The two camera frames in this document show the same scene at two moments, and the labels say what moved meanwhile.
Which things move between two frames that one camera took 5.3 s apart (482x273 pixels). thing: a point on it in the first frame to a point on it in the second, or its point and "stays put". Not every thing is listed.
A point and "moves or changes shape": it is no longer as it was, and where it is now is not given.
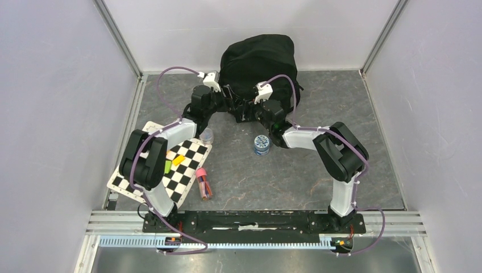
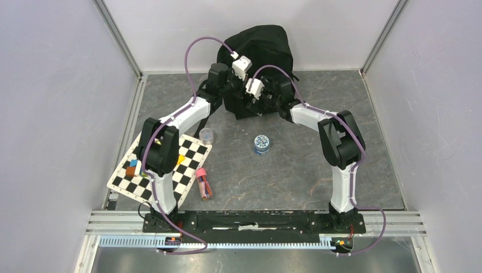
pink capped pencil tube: x=204 y=185 stays put
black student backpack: x=270 y=58 moves or changes shape
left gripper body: x=224 y=104 to x=235 y=86
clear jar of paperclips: x=207 y=136 stays put
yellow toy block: x=178 y=160 stays put
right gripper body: x=256 y=112 to x=265 y=100
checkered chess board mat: x=183 y=163 stays put
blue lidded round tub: x=261 y=145 stays put
